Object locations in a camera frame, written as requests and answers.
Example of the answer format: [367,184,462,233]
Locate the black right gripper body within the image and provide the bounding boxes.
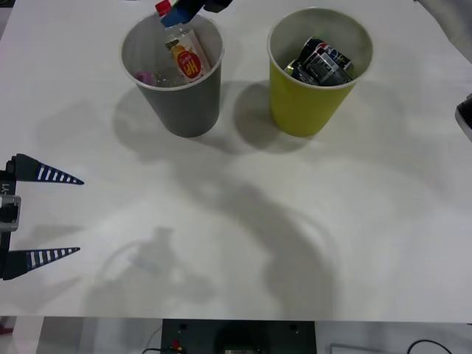
[203,0,232,13]

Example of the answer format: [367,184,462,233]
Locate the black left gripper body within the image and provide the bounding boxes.
[0,158,18,280]

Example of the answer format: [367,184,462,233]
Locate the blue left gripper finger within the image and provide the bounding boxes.
[1,246,81,280]
[15,153,86,185]

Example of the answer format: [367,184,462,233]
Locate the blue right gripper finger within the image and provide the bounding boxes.
[160,2,203,29]

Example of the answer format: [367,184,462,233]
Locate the clear bottle with red cap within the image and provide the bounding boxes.
[154,0,212,84]

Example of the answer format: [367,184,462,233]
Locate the clear bottle with pink cap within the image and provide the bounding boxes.
[134,69,185,88]

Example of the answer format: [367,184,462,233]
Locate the grey plastic bin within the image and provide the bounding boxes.
[121,10,226,139]

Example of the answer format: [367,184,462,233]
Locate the black can with silver label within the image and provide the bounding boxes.
[299,35,355,83]

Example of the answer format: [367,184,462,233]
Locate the yellow-green plastic bin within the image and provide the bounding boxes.
[267,6,374,138]

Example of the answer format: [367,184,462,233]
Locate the black robot torso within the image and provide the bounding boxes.
[161,319,316,354]

